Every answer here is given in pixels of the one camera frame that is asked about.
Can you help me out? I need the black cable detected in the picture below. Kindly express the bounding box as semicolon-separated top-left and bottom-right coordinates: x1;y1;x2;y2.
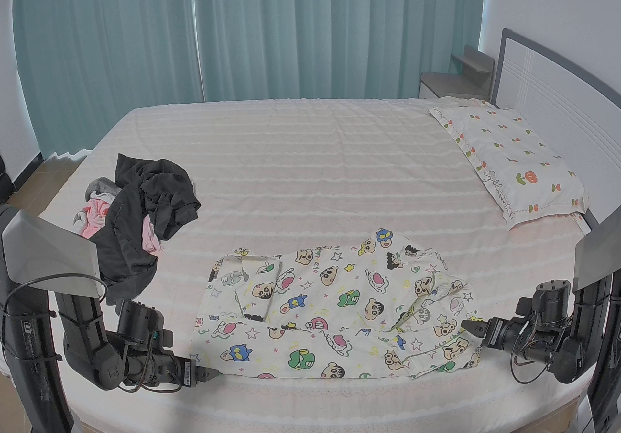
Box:
4;274;108;320
511;349;555;384

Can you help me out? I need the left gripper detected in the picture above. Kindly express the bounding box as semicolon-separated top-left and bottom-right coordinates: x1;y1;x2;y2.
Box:
145;351;200;389

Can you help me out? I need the pile of clothes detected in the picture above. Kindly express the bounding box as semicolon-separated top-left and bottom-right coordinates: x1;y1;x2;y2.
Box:
71;153;202;306

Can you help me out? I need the bed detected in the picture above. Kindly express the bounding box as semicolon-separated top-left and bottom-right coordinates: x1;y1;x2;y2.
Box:
0;28;621;433

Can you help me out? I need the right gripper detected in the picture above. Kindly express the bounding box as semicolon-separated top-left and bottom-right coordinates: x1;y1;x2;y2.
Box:
485;317;532;354

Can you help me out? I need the grey white bedside table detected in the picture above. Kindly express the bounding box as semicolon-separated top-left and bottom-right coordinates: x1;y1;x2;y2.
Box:
419;45;496;102

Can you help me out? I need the white printed pyjama top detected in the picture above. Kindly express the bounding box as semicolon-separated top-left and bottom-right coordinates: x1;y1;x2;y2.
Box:
194;228;481;381

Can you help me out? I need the blue-green curtain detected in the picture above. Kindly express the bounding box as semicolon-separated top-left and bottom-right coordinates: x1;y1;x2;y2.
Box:
191;0;488;103
14;0;202;161

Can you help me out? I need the white printed pillow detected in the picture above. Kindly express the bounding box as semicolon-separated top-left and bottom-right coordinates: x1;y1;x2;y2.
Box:
428;98;591;232

